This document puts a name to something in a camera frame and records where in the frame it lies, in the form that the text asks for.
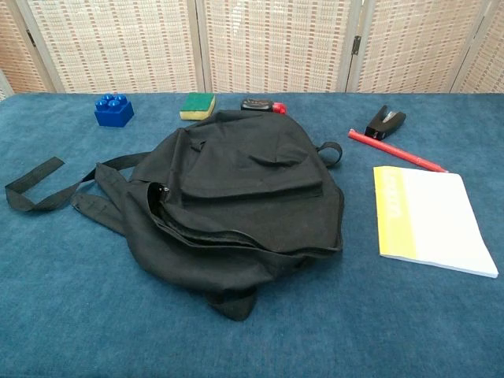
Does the black fabric backpack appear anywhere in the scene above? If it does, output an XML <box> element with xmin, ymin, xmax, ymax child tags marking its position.
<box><xmin>4</xmin><ymin>109</ymin><xmax>346</xmax><ymax>323</ymax></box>

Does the yellow and white notebook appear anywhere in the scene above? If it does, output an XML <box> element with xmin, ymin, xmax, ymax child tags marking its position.
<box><xmin>372</xmin><ymin>165</ymin><xmax>499</xmax><ymax>279</ymax></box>

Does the small black box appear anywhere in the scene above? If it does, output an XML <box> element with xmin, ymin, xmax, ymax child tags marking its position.
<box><xmin>240</xmin><ymin>98</ymin><xmax>276</xmax><ymax>113</ymax></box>

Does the green and yellow sponge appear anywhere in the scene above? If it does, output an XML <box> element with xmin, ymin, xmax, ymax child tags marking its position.
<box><xmin>179</xmin><ymin>92</ymin><xmax>217</xmax><ymax>121</ymax></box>

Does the black stapler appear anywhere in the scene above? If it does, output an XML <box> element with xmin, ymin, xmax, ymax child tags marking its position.
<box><xmin>364</xmin><ymin>105</ymin><xmax>407</xmax><ymax>141</ymax></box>

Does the woven folding screen panel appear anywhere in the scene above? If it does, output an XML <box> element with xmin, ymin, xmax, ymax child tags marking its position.
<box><xmin>195</xmin><ymin>0</ymin><xmax>361</xmax><ymax>95</ymax></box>
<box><xmin>0</xmin><ymin>0</ymin><xmax>56</xmax><ymax>95</ymax></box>
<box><xmin>15</xmin><ymin>0</ymin><xmax>206</xmax><ymax>95</ymax></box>
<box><xmin>450</xmin><ymin>0</ymin><xmax>504</xmax><ymax>95</ymax></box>
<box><xmin>346</xmin><ymin>0</ymin><xmax>497</xmax><ymax>95</ymax></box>

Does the red pen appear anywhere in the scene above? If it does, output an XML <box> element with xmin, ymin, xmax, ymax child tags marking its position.
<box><xmin>347</xmin><ymin>129</ymin><xmax>450</xmax><ymax>174</ymax></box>

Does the blue toy building brick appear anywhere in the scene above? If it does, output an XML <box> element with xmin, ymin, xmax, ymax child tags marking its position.
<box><xmin>94</xmin><ymin>93</ymin><xmax>135</xmax><ymax>128</ymax></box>

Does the blue velvet table cover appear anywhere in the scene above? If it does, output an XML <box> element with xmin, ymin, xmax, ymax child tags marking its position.
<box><xmin>0</xmin><ymin>92</ymin><xmax>504</xmax><ymax>378</ymax></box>

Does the grey mesh partition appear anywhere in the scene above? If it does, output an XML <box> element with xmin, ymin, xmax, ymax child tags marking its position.
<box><xmin>0</xmin><ymin>70</ymin><xmax>15</xmax><ymax>102</ymax></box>

